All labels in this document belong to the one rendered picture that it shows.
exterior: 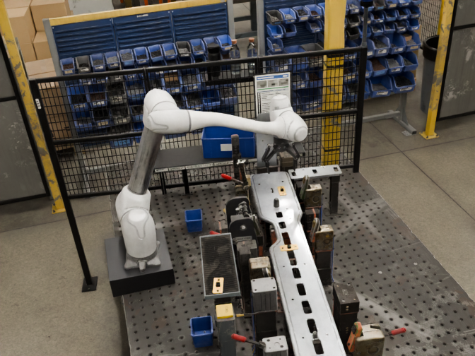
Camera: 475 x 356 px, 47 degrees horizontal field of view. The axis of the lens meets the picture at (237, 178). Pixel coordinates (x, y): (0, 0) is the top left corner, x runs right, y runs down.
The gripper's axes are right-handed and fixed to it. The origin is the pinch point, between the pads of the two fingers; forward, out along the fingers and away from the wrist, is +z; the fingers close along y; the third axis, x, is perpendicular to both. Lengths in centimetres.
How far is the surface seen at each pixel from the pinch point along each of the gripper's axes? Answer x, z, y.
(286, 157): 24.2, 7.8, 7.2
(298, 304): -82, 13, -8
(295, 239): -41.0, 13.5, -0.9
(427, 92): 253, 90, 194
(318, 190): -8.3, 10.1, 17.9
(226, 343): -99, 12, -39
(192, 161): 36, 11, -46
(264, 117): 26.6, -17.4, -4.2
